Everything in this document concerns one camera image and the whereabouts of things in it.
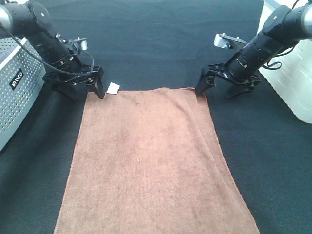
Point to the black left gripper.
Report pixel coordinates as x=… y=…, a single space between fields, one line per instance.
x=69 y=71

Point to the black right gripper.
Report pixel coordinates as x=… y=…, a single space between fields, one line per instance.
x=240 y=70

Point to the brown microfibre towel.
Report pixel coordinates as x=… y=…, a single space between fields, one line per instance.
x=149 y=162

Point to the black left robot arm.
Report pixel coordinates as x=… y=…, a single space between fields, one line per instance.
x=31 y=20

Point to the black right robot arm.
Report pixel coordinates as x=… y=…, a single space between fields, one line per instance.
x=282 y=30

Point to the grey perforated laundry basket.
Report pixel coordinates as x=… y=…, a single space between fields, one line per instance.
x=21 y=80

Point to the black table cloth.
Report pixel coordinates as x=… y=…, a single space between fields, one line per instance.
x=147 y=44

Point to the white plastic storage bin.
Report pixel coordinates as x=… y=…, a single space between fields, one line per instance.
x=293 y=81

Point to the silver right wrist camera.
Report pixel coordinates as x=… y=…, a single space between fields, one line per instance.
x=227 y=42

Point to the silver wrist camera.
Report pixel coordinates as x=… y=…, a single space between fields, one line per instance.
x=227 y=42
x=76 y=44

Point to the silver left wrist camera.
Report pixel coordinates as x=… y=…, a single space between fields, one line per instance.
x=76 y=44

